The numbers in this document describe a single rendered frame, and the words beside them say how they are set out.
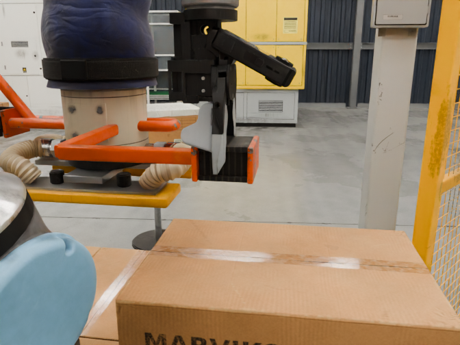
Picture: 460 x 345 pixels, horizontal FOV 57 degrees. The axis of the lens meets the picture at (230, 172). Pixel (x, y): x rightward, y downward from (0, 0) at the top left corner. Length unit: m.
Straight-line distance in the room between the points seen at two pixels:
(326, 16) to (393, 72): 9.73
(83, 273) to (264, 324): 0.49
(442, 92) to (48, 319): 1.14
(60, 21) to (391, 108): 1.33
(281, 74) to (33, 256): 0.37
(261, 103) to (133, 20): 7.40
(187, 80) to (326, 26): 10.95
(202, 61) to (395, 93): 1.34
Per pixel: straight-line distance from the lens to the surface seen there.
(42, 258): 0.31
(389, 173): 1.88
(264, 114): 8.23
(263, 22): 8.11
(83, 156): 0.66
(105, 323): 1.50
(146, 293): 0.83
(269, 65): 0.55
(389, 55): 1.80
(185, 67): 0.56
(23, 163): 0.92
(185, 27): 0.58
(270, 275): 0.88
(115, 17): 0.83
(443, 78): 1.29
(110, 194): 0.82
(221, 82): 0.54
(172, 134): 2.84
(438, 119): 1.30
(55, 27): 0.85
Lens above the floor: 1.38
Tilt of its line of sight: 16 degrees down
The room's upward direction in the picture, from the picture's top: straight up
